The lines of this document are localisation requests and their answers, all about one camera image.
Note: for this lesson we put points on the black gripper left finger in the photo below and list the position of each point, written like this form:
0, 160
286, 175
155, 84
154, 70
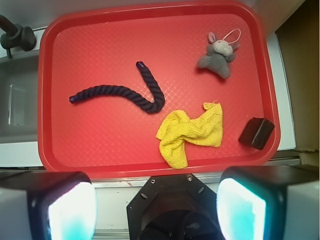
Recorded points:
47, 206

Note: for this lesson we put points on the brown cardboard box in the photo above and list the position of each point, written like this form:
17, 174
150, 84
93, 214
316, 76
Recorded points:
299, 42

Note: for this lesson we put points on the yellow microfibre cloth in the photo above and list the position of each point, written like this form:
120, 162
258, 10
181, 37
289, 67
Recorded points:
178, 128

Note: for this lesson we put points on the stainless steel sink basin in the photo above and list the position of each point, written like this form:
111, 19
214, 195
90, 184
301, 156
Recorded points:
19, 98

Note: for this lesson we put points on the red plastic tray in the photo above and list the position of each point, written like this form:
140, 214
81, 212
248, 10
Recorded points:
110, 137

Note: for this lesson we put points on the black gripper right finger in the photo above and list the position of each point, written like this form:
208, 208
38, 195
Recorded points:
280, 202

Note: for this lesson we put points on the small black box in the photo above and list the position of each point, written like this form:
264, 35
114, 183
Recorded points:
256, 133

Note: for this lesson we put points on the grey plush bunny toy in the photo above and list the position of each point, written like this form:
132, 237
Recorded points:
219, 54

